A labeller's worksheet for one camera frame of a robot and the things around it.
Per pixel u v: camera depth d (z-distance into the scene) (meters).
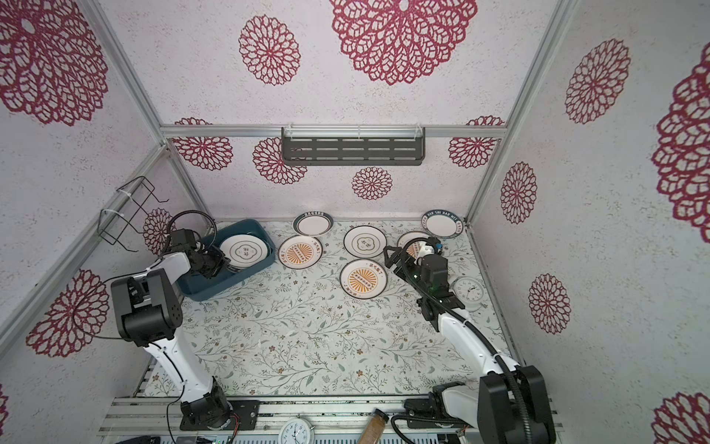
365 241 1.13
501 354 0.45
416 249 0.75
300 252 1.09
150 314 0.53
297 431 0.69
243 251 1.06
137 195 0.81
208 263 0.86
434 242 0.73
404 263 0.73
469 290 0.95
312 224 1.18
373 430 0.69
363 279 1.01
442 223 1.21
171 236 0.80
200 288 0.90
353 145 0.96
